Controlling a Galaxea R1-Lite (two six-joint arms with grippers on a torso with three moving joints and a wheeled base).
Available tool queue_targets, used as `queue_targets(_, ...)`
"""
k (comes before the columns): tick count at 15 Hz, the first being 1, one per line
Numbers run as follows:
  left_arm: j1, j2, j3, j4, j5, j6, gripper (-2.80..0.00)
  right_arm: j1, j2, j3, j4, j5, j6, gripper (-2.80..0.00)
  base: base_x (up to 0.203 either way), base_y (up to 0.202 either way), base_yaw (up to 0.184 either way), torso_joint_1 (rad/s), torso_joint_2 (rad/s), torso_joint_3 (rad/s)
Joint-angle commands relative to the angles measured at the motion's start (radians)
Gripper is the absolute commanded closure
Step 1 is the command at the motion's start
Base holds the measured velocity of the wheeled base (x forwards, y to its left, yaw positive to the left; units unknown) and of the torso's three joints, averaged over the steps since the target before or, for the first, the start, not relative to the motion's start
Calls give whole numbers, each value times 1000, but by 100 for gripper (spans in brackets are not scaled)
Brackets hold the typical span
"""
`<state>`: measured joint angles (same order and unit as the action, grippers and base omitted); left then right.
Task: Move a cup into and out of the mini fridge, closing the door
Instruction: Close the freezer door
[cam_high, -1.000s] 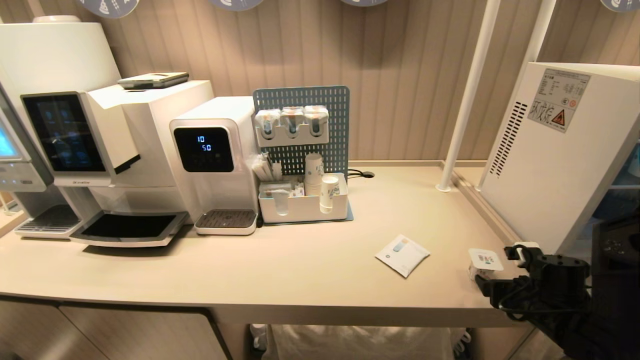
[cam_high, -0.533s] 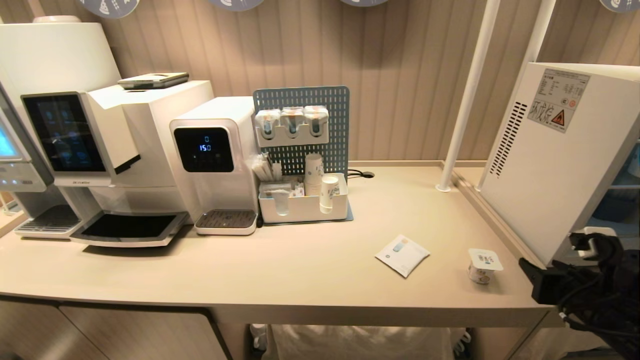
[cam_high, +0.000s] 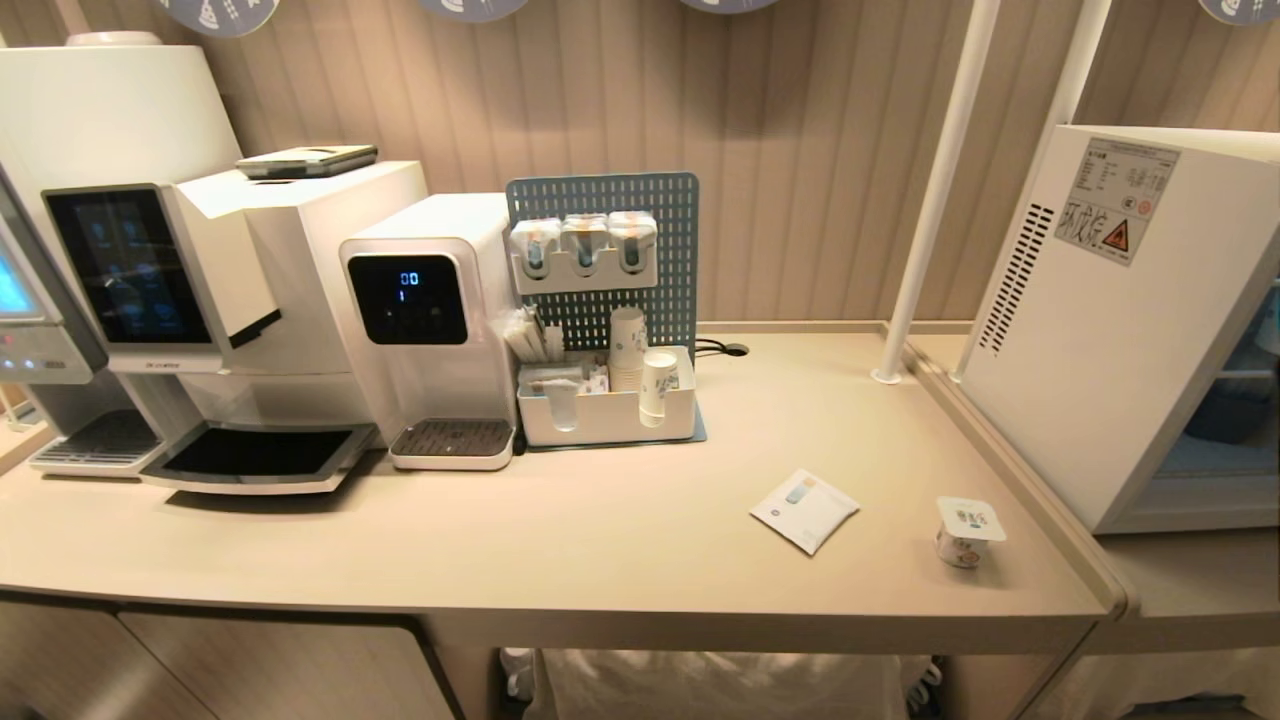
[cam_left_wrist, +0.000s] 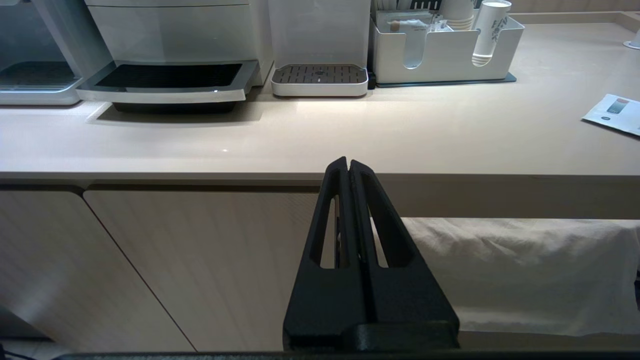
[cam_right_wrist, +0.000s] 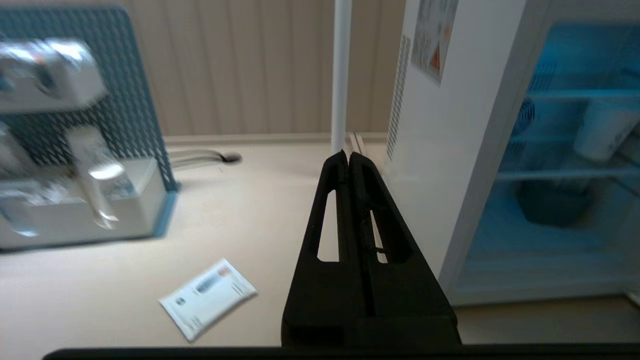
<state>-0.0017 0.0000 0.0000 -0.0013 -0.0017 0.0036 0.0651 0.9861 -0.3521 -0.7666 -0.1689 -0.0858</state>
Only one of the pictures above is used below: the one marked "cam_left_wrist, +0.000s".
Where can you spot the printed paper cup stack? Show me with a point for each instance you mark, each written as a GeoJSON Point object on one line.
{"type": "Point", "coordinates": [491, 30]}

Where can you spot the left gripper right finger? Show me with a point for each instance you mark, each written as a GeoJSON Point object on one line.
{"type": "Point", "coordinates": [405, 295]}

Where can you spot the white condiment organizer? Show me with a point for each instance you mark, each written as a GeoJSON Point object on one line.
{"type": "Point", "coordinates": [445, 55]}

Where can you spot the printed paper leaflet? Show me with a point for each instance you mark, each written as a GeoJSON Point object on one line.
{"type": "Point", "coordinates": [614, 114]}

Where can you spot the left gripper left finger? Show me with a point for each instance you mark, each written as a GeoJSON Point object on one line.
{"type": "Point", "coordinates": [325, 300]}

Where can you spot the white paper cup stack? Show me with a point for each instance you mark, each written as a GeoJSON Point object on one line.
{"type": "Point", "coordinates": [459, 15]}

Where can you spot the white round base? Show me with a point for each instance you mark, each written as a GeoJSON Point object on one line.
{"type": "Point", "coordinates": [633, 42]}

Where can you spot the white cloth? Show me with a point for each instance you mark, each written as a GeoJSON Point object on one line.
{"type": "Point", "coordinates": [520, 275]}

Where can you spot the silver coffee machine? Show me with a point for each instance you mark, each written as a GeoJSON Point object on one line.
{"type": "Point", "coordinates": [170, 52]}

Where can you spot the white water dispenser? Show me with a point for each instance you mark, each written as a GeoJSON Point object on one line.
{"type": "Point", "coordinates": [320, 50]}

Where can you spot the black organizer mat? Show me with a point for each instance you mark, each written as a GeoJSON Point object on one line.
{"type": "Point", "coordinates": [450, 82]}

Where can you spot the beige cabinet door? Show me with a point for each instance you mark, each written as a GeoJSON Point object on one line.
{"type": "Point", "coordinates": [65, 280]}
{"type": "Point", "coordinates": [200, 270]}

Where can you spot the white coffee machine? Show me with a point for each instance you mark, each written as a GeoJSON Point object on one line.
{"type": "Point", "coordinates": [35, 60]}

